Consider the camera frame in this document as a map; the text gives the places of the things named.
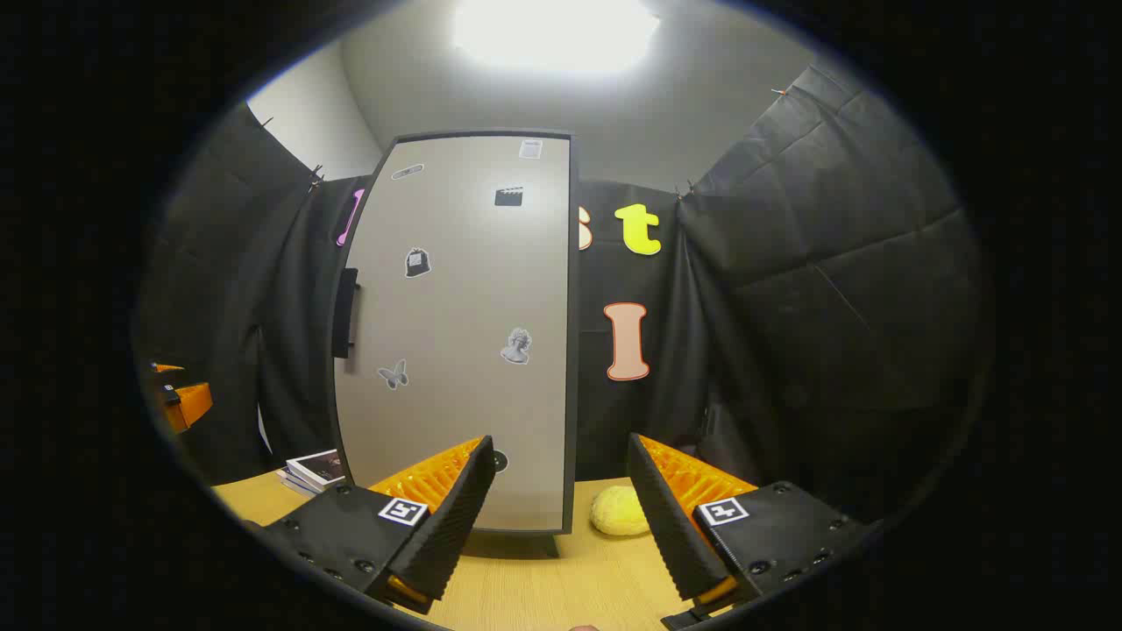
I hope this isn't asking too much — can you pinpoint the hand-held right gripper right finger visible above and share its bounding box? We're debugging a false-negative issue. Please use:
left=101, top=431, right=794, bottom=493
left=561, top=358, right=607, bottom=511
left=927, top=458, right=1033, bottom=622
left=626, top=433, right=869, bottom=630

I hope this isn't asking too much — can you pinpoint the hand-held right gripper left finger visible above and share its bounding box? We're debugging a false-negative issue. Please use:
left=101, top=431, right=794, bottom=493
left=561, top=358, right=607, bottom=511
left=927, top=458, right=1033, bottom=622
left=241, top=436, right=496, bottom=614

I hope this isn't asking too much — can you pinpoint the grey cabinet door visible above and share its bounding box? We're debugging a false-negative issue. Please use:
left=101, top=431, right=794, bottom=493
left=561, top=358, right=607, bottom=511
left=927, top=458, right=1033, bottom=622
left=333, top=136, right=572, bottom=533

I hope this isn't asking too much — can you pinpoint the grey cabinet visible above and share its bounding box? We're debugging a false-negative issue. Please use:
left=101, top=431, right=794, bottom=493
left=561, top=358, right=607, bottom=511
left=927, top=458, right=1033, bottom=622
left=333, top=130, right=581, bottom=557

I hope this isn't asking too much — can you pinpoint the yellow round sponge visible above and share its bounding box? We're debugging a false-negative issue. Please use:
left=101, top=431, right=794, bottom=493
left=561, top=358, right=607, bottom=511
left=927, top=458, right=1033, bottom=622
left=589, top=486, right=651, bottom=537

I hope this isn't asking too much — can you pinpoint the white portrait cover book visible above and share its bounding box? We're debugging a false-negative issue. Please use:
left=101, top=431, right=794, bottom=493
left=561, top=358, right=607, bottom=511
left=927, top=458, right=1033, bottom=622
left=288, top=449, right=347, bottom=490

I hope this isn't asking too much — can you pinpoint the black backdrop cloth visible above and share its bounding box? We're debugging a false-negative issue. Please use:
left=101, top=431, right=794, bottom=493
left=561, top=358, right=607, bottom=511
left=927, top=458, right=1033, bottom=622
left=131, top=61, right=996, bottom=527

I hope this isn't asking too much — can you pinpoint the ceiling light panel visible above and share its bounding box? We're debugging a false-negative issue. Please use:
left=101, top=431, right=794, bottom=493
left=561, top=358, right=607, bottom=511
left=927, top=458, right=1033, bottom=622
left=451, top=0, right=660, bottom=75

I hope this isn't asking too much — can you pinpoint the black cabinet door handle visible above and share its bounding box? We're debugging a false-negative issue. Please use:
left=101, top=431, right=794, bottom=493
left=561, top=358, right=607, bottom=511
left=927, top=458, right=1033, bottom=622
left=331, top=267, right=360, bottom=358

